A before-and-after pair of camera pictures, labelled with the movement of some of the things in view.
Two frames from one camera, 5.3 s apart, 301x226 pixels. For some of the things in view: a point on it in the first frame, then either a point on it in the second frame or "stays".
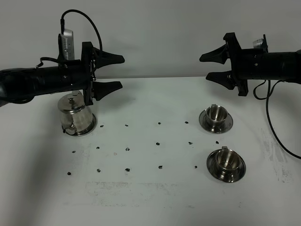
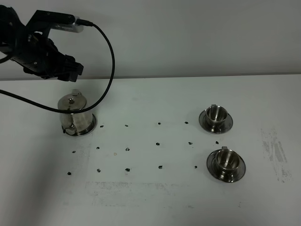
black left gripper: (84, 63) to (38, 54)
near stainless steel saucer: (212, 168) stays
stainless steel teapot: (75, 116) stays
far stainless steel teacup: (217, 115) stays
